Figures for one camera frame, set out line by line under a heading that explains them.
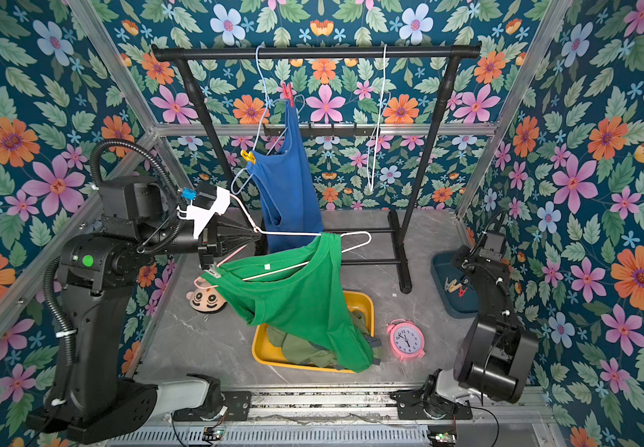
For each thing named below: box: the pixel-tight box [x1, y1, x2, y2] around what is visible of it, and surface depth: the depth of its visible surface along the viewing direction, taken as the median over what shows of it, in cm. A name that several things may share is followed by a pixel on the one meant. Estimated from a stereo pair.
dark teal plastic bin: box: [430, 249, 480, 320], surface depth 95 cm
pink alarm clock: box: [386, 318, 426, 363], surface depth 84 cm
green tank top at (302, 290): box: [201, 232, 375, 373], surface depth 62 cm
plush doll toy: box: [186, 278, 228, 313], surface depth 88 cm
